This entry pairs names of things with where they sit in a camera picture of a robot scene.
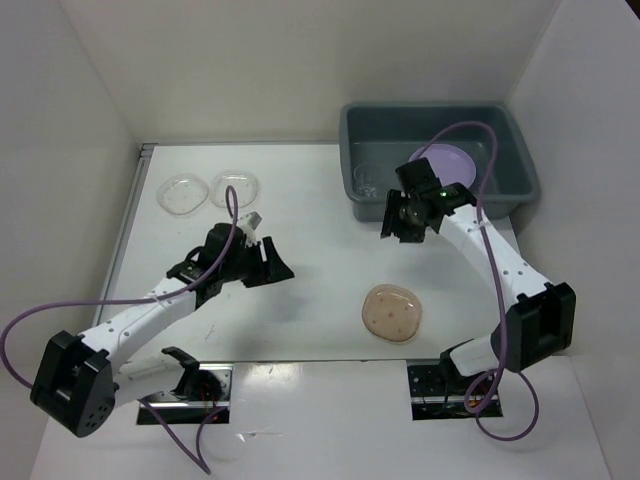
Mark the purple plate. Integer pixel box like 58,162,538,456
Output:
409,143,477,188

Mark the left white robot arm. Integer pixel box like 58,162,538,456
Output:
30,222,295,438

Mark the clear square dish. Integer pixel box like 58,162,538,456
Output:
156,173,209,216
209,170,260,210

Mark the aluminium table edge rail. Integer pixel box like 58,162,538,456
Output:
101,143,156,298

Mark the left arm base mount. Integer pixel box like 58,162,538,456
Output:
145,363,234,425

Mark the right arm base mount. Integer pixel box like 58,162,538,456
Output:
406,360,474,421

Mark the grey plastic bin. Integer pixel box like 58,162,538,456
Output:
339,101,540,222

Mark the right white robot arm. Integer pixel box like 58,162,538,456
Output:
381,159,576,393

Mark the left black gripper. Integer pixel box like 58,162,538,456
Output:
220,236,294,287

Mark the brown translucent square dish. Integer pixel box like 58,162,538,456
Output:
361,284,423,344

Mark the clear glass cup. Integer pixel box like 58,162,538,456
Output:
353,163,380,198

